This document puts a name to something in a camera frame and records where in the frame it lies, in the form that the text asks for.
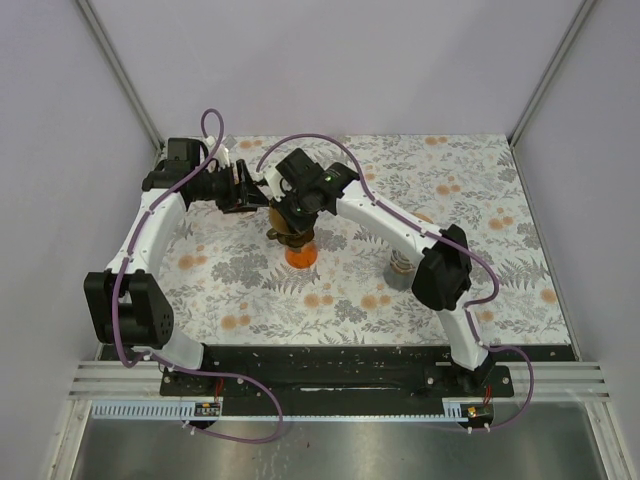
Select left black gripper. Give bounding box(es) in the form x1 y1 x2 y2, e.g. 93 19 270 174
193 159 271 214

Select dark green dripper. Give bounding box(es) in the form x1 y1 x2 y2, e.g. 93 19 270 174
266 228 315 249

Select glass of orange liquid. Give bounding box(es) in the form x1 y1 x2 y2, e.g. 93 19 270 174
285 242 318 269

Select glass coffee carafe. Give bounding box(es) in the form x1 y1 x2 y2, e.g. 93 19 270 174
383 250 415 291

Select brown paper coffee filter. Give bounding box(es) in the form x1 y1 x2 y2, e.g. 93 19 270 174
413 212 434 224

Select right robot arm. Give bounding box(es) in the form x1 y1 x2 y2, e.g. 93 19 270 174
264 148 491 396

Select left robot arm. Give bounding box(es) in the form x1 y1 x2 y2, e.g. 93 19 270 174
83 137 269 395

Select floral tablecloth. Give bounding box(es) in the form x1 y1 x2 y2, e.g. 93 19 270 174
157 134 570 345

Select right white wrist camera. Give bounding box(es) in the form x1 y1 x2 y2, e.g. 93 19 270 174
258 167 291 201

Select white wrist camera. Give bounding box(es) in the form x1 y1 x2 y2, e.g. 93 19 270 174
203 136 232 172
258 167 291 201

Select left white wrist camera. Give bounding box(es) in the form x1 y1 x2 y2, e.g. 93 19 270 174
203 136 232 172

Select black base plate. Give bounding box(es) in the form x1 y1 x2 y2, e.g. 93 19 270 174
159 344 514 401

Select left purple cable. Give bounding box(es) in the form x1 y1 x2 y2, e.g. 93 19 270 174
113 108 285 442

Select white slotted cable duct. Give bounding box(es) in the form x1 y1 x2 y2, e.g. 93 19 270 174
91 399 479 423

